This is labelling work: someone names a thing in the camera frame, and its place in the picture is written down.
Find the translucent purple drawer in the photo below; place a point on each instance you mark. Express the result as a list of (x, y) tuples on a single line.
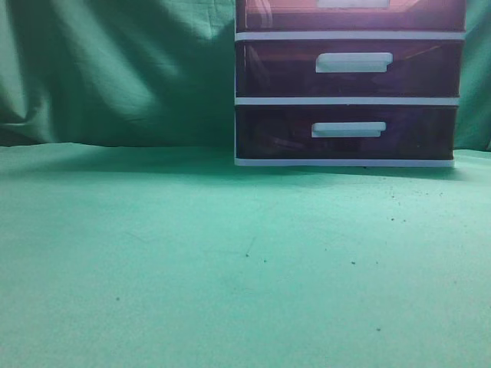
[(425, 15), (349, 68), (285, 132)]

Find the green cloth backdrop and cover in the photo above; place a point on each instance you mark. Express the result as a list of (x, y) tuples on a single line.
[(129, 238)]

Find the white plastic drawer cabinet frame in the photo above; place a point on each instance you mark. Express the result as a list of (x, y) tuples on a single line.
[(348, 129)]

